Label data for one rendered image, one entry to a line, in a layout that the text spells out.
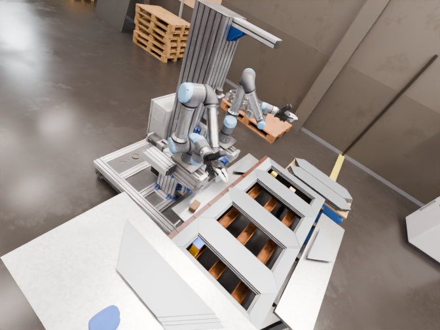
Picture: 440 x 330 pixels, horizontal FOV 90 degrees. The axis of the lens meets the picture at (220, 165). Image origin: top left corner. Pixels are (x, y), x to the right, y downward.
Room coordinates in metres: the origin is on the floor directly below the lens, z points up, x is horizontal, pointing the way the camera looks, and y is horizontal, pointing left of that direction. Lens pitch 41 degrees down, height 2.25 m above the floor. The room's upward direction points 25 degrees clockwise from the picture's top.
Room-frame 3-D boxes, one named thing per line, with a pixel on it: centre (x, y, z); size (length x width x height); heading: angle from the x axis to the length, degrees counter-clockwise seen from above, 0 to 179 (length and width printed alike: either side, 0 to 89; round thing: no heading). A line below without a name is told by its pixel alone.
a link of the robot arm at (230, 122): (1.81, 0.08, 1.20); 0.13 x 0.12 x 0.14; 7
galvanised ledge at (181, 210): (1.64, -0.12, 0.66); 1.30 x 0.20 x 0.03; 158
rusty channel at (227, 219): (1.35, -0.32, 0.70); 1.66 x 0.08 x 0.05; 158
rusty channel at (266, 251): (1.19, -0.70, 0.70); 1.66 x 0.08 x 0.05; 158
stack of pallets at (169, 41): (5.86, 2.73, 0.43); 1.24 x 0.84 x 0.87; 71
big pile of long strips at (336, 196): (2.12, -1.13, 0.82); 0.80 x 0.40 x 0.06; 68
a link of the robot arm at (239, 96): (1.94, 0.10, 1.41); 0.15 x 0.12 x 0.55; 7
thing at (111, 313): (0.18, 0.16, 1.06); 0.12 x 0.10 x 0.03; 150
